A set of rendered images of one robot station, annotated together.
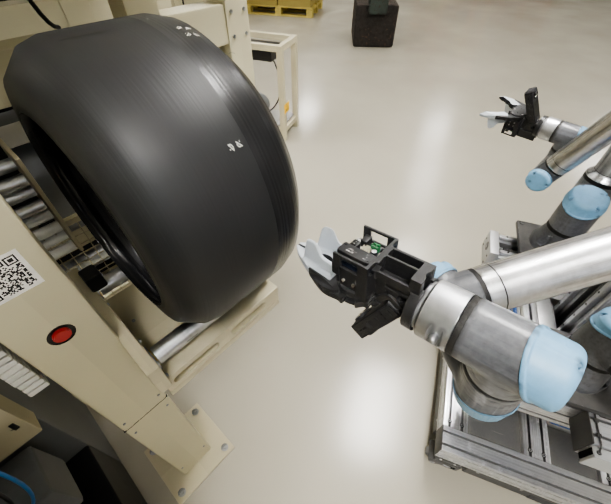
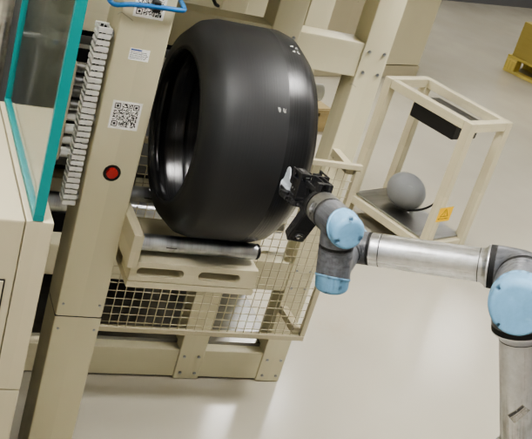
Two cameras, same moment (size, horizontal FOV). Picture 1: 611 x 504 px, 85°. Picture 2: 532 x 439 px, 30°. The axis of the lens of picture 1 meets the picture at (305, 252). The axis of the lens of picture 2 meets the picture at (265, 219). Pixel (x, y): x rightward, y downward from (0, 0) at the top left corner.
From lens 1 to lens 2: 193 cm
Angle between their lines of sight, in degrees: 29
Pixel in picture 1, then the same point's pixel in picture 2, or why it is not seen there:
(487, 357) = (323, 212)
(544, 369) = (337, 215)
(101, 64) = (242, 45)
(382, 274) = (309, 182)
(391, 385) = not seen: outside the picture
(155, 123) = (249, 78)
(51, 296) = (130, 143)
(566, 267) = (418, 245)
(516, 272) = (391, 238)
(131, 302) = not seen: hidden behind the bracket
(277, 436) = not seen: outside the picture
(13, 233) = (149, 96)
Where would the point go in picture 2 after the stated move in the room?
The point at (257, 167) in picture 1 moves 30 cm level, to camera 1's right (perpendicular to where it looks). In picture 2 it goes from (287, 128) to (396, 178)
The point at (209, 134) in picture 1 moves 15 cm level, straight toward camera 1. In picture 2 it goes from (272, 97) to (259, 114)
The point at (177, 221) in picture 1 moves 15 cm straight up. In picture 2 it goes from (230, 125) to (246, 66)
